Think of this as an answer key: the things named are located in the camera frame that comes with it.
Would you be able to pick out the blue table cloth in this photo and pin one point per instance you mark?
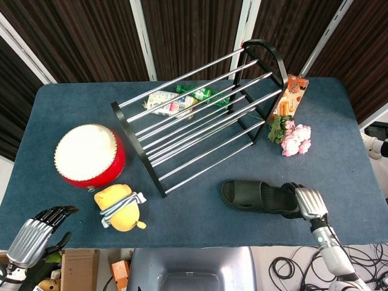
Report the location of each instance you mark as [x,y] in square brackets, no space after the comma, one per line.
[60,103]

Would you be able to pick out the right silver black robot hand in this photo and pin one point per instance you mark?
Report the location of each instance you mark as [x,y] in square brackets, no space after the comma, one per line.
[309,200]

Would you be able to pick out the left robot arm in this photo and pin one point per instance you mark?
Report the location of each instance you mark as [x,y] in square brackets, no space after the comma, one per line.
[13,277]

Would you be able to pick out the black rubber slipper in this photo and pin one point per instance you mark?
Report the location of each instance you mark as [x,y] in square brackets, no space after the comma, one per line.
[257,195]

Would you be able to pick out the green snack packet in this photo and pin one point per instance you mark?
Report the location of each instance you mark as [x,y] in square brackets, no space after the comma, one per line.
[203,94]

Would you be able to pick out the white black device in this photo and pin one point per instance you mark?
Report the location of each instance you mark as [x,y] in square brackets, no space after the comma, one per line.
[376,139]

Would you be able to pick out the pink artificial flower bouquet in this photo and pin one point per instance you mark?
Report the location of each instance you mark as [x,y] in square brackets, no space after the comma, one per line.
[292,138]

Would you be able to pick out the white pink snack packet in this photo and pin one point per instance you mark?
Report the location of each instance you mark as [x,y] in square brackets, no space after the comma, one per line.
[169,103]

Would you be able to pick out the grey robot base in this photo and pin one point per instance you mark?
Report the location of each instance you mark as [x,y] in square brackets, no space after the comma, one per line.
[191,269]

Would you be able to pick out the red white drum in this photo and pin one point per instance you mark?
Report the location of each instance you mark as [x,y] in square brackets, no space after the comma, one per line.
[88,156]

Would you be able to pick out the yellow plush toy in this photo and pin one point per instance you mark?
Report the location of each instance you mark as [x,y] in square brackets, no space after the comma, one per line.
[121,207]

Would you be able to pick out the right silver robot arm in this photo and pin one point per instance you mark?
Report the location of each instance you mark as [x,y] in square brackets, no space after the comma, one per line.
[333,251]

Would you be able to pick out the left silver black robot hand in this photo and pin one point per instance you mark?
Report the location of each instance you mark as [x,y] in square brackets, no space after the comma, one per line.
[30,239]

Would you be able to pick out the orange snack box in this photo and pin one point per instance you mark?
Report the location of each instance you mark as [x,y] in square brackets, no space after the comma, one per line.
[288,98]

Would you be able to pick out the orange small box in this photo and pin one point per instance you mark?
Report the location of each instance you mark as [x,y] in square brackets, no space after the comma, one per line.
[120,272]

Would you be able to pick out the brown cardboard box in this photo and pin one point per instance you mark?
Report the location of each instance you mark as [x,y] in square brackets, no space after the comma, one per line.
[79,268]

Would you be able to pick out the black chrome shoe rack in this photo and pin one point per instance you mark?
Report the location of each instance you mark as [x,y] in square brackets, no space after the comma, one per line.
[200,118]

